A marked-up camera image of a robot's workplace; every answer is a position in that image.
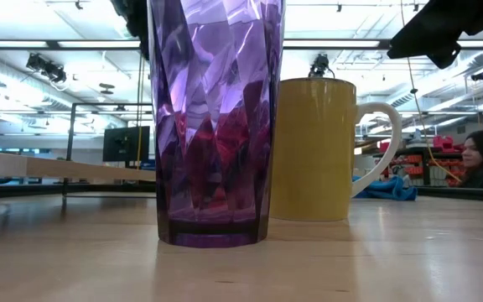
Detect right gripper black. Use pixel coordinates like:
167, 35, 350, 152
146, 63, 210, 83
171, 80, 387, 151
387, 0, 483, 70

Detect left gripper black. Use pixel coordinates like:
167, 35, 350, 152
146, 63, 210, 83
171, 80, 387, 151
111, 0, 151, 60

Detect purple faceted plastic tumbler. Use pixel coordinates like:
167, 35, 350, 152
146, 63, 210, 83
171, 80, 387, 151
146, 0, 287, 249

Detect yellow mug white handle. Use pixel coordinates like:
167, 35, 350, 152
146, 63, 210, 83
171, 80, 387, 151
269, 76, 403, 222

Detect black monitor on stand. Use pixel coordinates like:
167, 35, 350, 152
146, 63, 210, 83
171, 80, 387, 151
101, 125, 152, 164

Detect storage bin rack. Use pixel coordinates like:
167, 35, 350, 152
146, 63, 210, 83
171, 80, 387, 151
371, 134, 467, 188

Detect blue cloth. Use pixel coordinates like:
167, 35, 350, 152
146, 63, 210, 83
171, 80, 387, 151
351, 174, 419, 202

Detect yellow hanging cable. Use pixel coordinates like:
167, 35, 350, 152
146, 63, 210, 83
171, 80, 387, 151
136, 52, 146, 169
399, 0, 463, 184

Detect black ceiling camera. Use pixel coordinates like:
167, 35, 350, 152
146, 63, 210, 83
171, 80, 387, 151
307, 53, 336, 80

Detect wooden shelf with black frame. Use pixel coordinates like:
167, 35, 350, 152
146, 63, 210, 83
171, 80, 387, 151
0, 102, 158, 207

